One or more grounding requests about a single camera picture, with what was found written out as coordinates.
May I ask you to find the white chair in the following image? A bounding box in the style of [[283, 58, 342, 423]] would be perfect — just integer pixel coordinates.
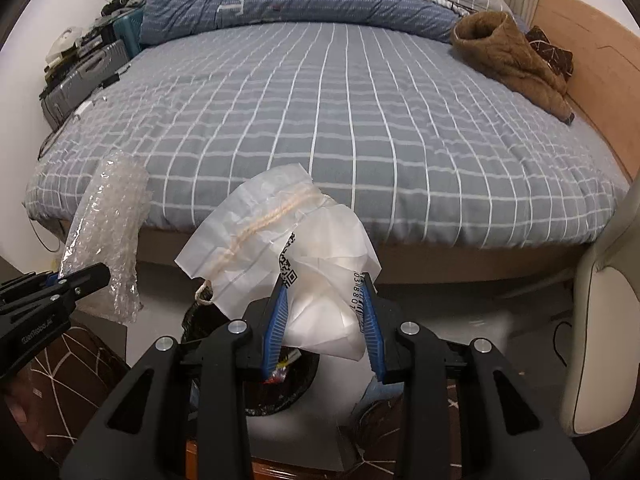
[[560, 180, 639, 436]]

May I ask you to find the teal plastic crate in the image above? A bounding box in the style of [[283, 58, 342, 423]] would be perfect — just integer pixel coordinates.
[[112, 8, 143, 58]]

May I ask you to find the wooden headboard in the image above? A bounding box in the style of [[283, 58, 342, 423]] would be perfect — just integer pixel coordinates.
[[534, 0, 640, 177]]

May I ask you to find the black lined trash bin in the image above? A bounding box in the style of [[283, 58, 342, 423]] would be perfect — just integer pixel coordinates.
[[181, 302, 320, 417]]

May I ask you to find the brown fleece jacket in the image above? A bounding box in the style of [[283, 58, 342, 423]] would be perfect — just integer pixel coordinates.
[[451, 11, 574, 125]]

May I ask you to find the person left hand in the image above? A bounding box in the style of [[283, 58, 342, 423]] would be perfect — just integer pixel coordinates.
[[3, 365, 46, 452]]

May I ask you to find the white charger cable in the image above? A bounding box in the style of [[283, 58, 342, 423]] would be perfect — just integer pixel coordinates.
[[37, 94, 109, 162]]

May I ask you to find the grey suitcase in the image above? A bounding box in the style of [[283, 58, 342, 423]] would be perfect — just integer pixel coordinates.
[[39, 39, 129, 131]]

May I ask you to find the bubble wrap sheet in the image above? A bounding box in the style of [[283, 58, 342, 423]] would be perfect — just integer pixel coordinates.
[[60, 151, 152, 323]]

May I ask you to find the blue slipper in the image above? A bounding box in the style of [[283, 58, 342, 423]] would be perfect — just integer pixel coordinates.
[[354, 377, 404, 412]]

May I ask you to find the blue striped duvet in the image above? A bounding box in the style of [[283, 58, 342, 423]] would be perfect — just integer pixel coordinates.
[[140, 0, 460, 46]]

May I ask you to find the grey checked bed cover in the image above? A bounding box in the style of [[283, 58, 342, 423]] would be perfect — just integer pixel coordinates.
[[24, 23, 628, 247]]

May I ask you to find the wooden bed frame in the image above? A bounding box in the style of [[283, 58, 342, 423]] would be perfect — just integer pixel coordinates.
[[60, 219, 597, 286]]

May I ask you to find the dark patterned cushion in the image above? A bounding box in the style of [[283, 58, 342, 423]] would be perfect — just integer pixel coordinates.
[[525, 26, 574, 81]]

